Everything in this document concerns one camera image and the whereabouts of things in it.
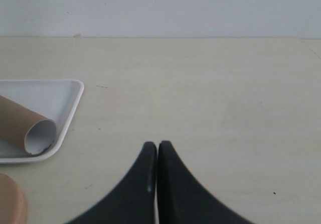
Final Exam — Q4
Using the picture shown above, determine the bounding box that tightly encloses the brown cardboard tube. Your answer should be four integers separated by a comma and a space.
1, 96, 57, 156

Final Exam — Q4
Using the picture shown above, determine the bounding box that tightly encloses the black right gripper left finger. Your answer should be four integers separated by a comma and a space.
69, 142, 157, 224

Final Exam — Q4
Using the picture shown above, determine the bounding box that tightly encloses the white rectangular plastic tray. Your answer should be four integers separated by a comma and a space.
1, 79, 84, 164

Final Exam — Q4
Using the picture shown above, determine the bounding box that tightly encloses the wooden paper towel holder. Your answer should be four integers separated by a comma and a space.
1, 174, 27, 224

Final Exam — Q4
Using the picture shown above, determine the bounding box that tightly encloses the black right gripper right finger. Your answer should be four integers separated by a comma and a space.
157, 141, 251, 224

